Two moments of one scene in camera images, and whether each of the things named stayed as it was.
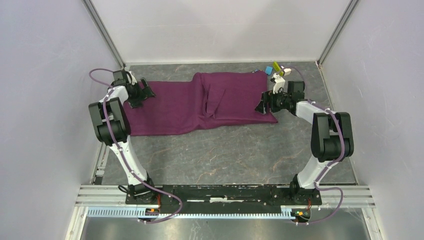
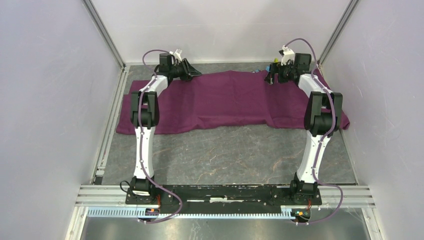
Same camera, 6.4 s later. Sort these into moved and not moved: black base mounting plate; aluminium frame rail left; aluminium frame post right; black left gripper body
Moved: black left gripper body
Not moved: aluminium frame post right; black base mounting plate; aluminium frame rail left
